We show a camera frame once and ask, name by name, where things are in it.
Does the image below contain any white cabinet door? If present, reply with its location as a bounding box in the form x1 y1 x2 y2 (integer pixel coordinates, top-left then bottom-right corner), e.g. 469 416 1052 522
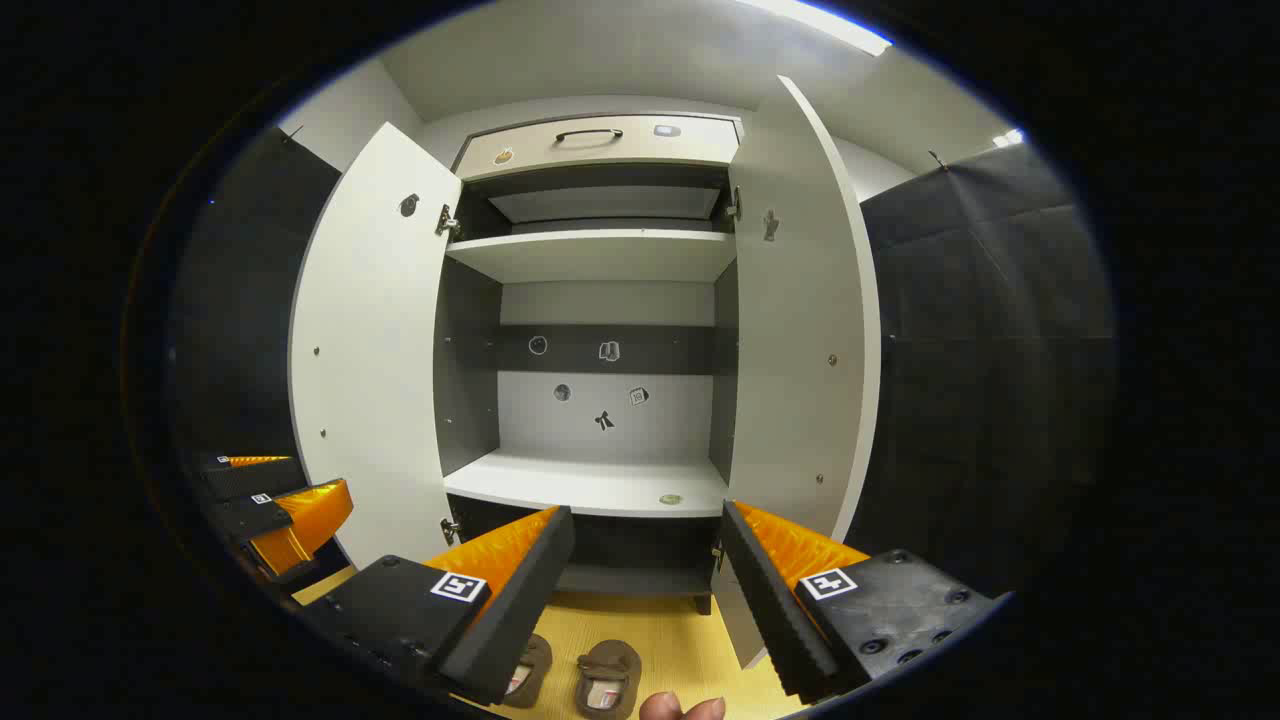
712 75 881 671
288 122 463 571

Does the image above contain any black backdrop cloth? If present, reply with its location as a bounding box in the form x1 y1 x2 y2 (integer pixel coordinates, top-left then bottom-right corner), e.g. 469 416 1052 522
170 125 1116 601

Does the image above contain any beige cabinet drawer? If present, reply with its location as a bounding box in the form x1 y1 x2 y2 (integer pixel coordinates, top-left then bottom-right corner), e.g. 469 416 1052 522
455 113 743 181

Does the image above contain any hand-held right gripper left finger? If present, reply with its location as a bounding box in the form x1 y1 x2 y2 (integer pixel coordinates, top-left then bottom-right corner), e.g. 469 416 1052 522
298 505 578 707

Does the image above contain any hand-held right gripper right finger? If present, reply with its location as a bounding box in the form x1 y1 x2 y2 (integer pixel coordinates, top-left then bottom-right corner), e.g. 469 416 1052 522
718 498 1013 706

